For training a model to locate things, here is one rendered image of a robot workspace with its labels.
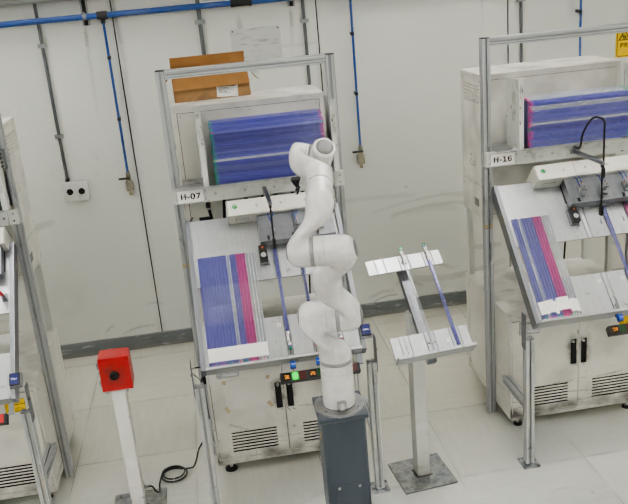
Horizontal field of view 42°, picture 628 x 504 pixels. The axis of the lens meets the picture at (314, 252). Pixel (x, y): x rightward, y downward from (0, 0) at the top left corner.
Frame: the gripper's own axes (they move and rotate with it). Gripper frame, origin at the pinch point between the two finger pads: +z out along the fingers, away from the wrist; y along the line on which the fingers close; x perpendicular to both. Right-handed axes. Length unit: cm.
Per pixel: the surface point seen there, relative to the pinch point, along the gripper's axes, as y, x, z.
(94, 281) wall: 107, -45, 225
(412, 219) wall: -89, -110, 188
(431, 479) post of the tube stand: -82, 79, 98
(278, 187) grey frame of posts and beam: 9, -29, 47
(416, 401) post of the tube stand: -67, 52, 74
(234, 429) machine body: 10, 66, 114
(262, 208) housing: 15, -18, 49
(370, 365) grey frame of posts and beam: -41, 44, 58
